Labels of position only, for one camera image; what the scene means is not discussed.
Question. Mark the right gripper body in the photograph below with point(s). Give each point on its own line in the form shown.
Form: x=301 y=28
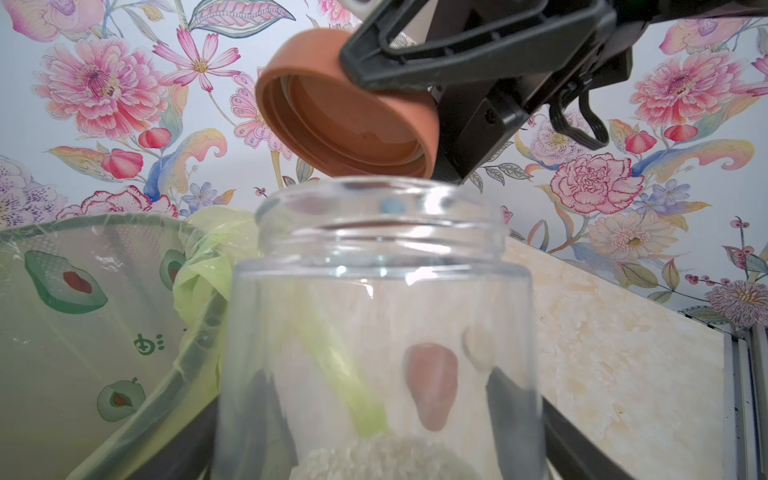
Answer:
x=476 y=119

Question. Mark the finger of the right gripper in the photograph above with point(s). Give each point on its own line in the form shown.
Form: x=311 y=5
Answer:
x=480 y=48

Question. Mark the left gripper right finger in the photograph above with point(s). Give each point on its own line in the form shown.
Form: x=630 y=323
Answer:
x=572 y=454

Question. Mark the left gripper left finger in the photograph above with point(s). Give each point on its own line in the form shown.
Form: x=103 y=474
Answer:
x=188 y=454

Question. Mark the terracotta jar lid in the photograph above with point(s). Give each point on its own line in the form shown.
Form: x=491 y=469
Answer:
x=432 y=380
x=308 y=101

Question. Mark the beige jar lid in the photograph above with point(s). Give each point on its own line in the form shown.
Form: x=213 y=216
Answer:
x=478 y=347

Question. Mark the black mesh trash bin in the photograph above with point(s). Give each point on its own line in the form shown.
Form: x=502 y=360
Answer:
x=98 y=370

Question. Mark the yellow-green plastic bin liner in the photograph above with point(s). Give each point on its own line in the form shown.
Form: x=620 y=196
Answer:
x=268 y=448

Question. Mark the right aluminium corner post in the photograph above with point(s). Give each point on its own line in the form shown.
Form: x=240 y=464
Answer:
x=745 y=394

